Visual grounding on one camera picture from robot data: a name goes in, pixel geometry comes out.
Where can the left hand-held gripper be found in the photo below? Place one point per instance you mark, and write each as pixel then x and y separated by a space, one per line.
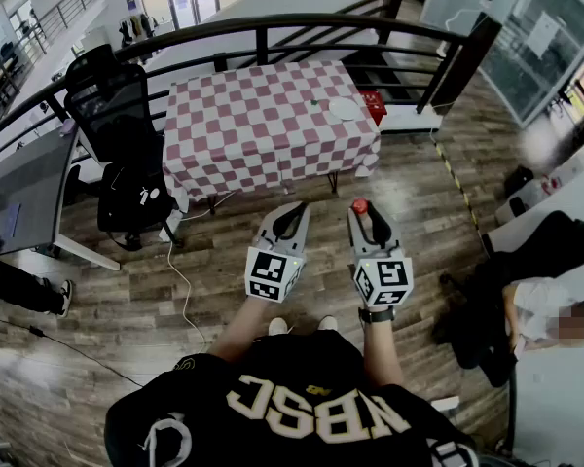
pixel 267 273

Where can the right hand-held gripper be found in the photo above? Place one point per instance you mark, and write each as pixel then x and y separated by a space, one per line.
pixel 389 280

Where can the small red fruit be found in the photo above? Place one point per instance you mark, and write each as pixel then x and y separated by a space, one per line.
pixel 359 205

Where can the white round plate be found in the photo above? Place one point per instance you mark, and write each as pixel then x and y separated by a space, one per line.
pixel 343 108

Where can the person's right forearm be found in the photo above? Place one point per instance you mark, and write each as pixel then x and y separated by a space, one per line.
pixel 382 353

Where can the person's left forearm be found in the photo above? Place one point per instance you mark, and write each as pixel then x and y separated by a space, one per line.
pixel 238 329

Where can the black wristwatch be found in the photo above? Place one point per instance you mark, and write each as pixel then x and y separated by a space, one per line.
pixel 377 315

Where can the yellow black floor tape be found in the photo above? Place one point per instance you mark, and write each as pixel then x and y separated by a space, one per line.
pixel 460 188

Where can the red checkered cloth table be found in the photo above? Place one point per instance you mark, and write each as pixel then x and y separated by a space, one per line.
pixel 253 129

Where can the person's right white shoe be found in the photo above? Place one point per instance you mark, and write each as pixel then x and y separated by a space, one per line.
pixel 327 323

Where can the person's white shoe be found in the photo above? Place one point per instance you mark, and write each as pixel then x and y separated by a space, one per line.
pixel 327 323
pixel 278 325

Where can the person's left white shoe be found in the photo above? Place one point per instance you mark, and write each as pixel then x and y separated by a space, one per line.
pixel 278 325

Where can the red box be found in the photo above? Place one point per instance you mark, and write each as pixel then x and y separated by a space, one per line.
pixel 374 107

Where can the black bag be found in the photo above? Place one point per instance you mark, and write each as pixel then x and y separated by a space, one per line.
pixel 518 180

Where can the black backpack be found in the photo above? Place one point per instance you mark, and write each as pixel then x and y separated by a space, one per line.
pixel 131 202

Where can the dark metal railing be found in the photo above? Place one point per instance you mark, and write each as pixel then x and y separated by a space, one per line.
pixel 272 20

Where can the person's black printed shirt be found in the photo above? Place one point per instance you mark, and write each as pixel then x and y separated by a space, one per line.
pixel 272 431

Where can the black office chair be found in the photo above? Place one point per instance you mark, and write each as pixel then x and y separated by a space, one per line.
pixel 107 100

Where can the white table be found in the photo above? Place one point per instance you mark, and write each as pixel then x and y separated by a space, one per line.
pixel 564 406

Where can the grey desk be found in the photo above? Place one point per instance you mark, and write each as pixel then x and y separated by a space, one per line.
pixel 24 188

